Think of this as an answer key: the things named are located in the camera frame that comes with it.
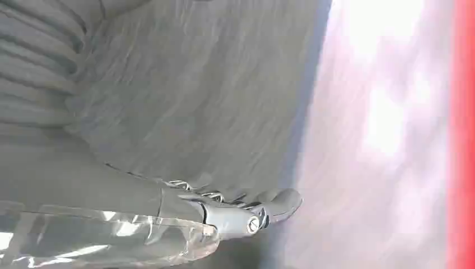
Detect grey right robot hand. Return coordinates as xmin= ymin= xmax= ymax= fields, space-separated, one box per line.
xmin=0 ymin=0 xmax=333 ymax=242

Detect ribbed grey right arm sleeve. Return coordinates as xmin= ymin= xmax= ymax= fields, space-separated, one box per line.
xmin=0 ymin=0 xmax=106 ymax=131

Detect red strip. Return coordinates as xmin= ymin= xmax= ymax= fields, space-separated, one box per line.
xmin=446 ymin=0 xmax=475 ymax=269

